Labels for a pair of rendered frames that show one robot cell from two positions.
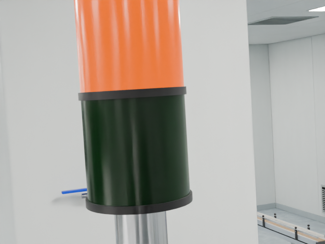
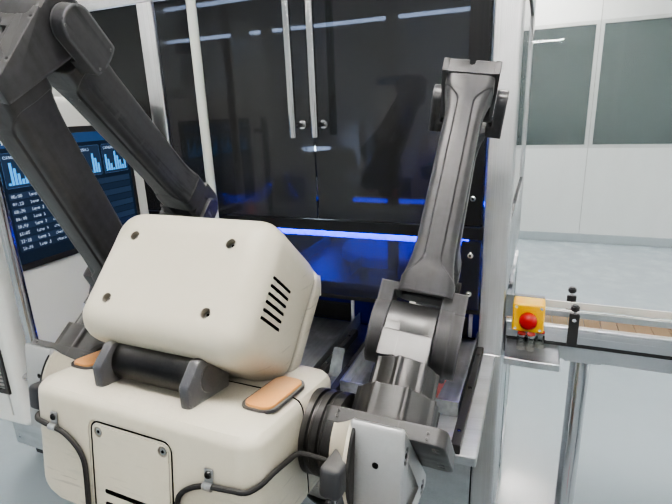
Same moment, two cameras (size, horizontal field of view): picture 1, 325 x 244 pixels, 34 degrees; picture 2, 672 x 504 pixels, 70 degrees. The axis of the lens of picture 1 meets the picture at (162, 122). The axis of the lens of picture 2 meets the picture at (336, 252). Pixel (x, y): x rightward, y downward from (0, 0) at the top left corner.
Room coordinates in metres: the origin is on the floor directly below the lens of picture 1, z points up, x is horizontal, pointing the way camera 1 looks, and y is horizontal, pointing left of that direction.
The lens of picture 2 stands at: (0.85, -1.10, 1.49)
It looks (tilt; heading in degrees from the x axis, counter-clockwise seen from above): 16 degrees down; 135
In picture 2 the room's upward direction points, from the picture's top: 2 degrees counter-clockwise
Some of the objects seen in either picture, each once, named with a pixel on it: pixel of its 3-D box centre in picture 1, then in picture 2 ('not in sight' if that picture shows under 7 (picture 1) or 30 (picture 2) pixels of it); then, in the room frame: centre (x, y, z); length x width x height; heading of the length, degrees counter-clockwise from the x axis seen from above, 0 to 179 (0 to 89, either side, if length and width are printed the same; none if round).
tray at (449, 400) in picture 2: not in sight; (415, 360); (0.24, -0.23, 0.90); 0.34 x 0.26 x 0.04; 112
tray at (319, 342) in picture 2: not in sight; (295, 336); (-0.09, -0.33, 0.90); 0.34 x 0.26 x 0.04; 112
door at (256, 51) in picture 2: not in sight; (235, 109); (-0.31, -0.30, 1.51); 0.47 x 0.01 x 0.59; 22
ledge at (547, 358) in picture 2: not in sight; (531, 351); (0.42, 0.05, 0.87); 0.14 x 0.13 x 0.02; 112
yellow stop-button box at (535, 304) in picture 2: not in sight; (528, 313); (0.42, 0.00, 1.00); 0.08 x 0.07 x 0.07; 112
